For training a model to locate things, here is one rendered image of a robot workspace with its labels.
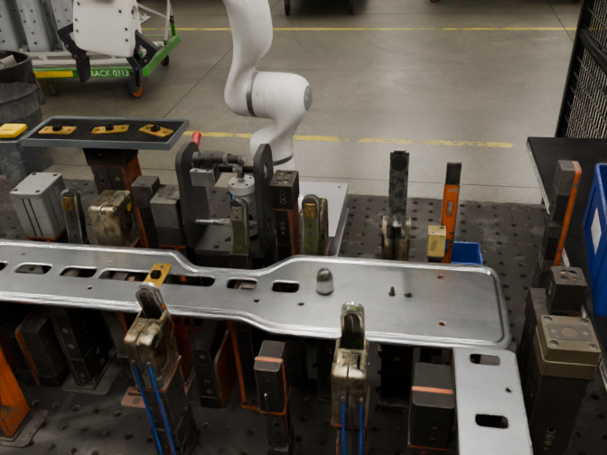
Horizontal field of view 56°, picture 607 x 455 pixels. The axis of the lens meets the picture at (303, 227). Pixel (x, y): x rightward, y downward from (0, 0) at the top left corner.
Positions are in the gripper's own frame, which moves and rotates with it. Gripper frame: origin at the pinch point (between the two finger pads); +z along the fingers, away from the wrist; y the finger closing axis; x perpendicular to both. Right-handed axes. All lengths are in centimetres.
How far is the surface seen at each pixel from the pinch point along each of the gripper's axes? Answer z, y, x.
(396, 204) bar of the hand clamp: 18, -54, -6
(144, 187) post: 29.6, -0.9, -11.7
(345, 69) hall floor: 150, -32, -412
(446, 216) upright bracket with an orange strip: 18, -64, -6
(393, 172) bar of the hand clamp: 11, -52, -6
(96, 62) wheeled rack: 157, 170, -344
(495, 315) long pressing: 24, -74, 13
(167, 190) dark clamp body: 30.5, -5.5, -13.1
